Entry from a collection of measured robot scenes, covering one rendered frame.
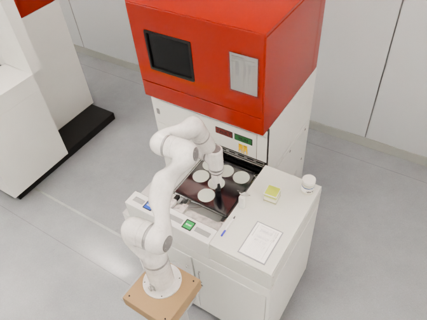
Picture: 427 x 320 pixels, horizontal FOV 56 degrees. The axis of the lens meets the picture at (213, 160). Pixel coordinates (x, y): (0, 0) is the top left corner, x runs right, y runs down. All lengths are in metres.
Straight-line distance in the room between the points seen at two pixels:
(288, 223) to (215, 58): 0.90
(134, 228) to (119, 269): 1.50
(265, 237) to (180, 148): 0.68
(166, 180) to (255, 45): 0.71
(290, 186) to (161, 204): 0.85
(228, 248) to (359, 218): 1.64
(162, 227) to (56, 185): 2.36
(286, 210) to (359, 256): 1.19
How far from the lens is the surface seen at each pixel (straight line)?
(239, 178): 2.40
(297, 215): 2.17
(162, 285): 1.99
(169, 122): 2.65
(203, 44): 2.04
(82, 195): 3.77
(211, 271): 2.29
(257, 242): 2.05
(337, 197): 3.55
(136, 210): 2.28
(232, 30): 1.91
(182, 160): 1.66
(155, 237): 1.69
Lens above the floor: 2.70
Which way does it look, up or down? 46 degrees down
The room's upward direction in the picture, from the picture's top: 5 degrees counter-clockwise
